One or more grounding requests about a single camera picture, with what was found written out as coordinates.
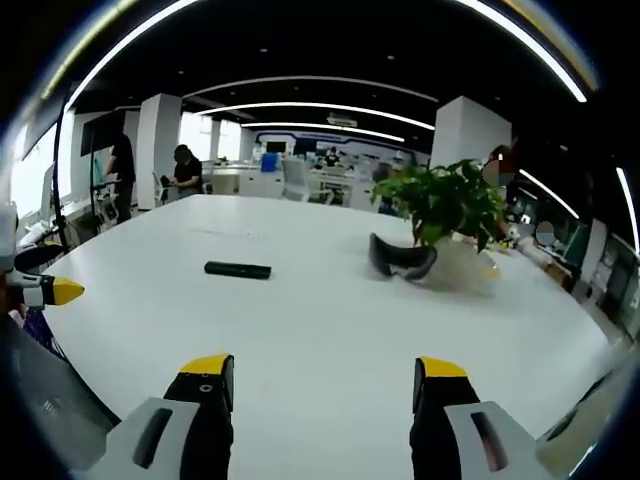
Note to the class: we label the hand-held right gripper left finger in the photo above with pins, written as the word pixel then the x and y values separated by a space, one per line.
pixel 200 395

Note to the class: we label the black headset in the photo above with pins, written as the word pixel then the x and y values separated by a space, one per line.
pixel 400 257

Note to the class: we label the black remote control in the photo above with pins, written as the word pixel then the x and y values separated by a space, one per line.
pixel 237 270

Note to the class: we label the white pillar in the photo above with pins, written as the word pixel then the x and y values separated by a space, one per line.
pixel 467 132
pixel 157 150

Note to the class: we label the blue box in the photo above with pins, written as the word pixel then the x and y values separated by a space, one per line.
pixel 269 162

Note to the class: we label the black stand pole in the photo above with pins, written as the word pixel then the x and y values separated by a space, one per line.
pixel 59 170

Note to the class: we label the glass plant pot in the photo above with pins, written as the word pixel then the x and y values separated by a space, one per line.
pixel 462 267

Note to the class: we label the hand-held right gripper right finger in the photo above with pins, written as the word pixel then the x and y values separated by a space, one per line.
pixel 450 395

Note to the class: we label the white office chair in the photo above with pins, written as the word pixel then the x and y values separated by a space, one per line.
pixel 297 181

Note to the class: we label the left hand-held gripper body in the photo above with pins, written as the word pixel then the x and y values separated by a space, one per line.
pixel 7 235

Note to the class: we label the green potted plant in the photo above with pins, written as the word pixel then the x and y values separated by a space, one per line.
pixel 445 200

